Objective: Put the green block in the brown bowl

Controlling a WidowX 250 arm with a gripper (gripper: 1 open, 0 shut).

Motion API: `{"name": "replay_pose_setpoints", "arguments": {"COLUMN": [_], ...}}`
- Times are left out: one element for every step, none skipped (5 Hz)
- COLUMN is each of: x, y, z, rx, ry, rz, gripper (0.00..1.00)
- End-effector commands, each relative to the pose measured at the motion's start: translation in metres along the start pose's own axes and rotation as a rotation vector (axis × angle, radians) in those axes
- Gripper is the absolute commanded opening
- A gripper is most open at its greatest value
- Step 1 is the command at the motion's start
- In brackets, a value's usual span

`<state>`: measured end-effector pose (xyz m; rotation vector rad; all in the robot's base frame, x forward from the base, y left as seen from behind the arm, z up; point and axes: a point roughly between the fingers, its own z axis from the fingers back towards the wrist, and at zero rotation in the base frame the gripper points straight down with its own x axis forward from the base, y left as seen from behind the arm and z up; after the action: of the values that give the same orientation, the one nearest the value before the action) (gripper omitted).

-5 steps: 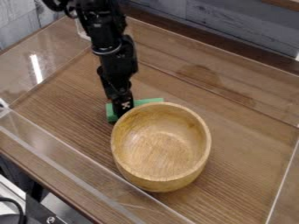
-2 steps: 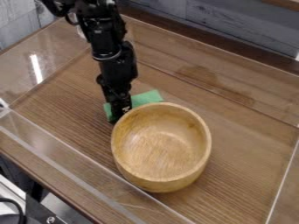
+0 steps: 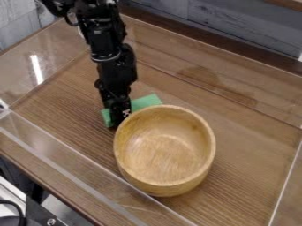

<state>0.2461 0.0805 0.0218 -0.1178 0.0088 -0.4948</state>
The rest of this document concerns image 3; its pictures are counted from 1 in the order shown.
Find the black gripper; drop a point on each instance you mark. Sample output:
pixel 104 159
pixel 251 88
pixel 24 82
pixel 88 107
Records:
pixel 117 72

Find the green foam block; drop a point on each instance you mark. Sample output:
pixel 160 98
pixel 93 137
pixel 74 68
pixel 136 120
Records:
pixel 141 103

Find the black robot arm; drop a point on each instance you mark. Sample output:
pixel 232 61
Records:
pixel 97 17

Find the brown wooden bowl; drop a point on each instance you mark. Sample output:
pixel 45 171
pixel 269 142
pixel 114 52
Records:
pixel 165 149

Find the black metal bracket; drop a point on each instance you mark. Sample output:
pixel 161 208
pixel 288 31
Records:
pixel 38 214

